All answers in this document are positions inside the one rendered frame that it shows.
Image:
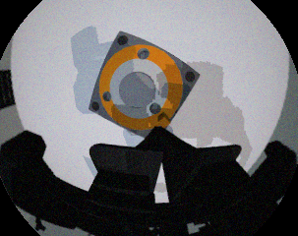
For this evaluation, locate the orange round plate with holes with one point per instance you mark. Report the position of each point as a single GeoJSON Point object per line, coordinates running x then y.
{"type": "Point", "coordinates": [166, 77]}

